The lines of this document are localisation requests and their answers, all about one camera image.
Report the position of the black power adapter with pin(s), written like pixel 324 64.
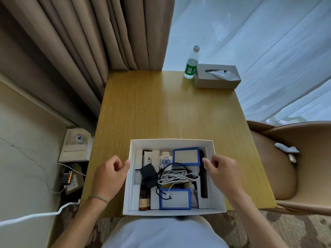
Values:
pixel 148 175

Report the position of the person's left thumb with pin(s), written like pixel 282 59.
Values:
pixel 126 167

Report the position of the blue framed card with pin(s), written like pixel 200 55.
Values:
pixel 186 157
pixel 178 201

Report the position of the white sheer curtain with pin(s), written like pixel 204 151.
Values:
pixel 258 49

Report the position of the person's right forearm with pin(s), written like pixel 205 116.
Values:
pixel 256 222

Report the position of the black smartphone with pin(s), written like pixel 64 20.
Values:
pixel 67 175

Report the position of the person's right hand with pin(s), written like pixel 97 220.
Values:
pixel 225 176

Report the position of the small white round device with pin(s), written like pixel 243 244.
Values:
pixel 79 138

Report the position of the small white object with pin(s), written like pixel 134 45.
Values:
pixel 292 158

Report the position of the white packet black label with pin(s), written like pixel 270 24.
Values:
pixel 148 158

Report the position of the grey tissue box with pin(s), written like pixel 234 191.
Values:
pixel 214 83

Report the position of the beige socket box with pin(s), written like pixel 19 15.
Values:
pixel 75 152

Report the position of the clear water bottle green label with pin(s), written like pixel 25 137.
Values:
pixel 191 65

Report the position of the person's left forearm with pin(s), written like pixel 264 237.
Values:
pixel 77 224

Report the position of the brown bottle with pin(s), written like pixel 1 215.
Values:
pixel 144 198

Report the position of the white tube blue pattern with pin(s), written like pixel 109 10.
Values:
pixel 165 160

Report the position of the plain white small box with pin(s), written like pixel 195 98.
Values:
pixel 155 200
pixel 138 159

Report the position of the tan leather chair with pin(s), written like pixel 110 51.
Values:
pixel 310 165

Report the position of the beige curtain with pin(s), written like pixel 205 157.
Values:
pixel 90 36

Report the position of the white cardboard box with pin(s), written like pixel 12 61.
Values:
pixel 170 213

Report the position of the black comb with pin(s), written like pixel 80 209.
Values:
pixel 204 183

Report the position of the person's right thumb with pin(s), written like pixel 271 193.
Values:
pixel 207 164

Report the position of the person's white shirt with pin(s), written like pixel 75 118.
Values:
pixel 165 233

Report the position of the brown cardboard box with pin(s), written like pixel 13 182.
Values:
pixel 77 182

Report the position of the person's left hand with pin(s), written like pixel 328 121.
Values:
pixel 108 179

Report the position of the light blue hair clip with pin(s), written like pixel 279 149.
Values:
pixel 285 148

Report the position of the white tissue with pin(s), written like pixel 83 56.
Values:
pixel 225 75

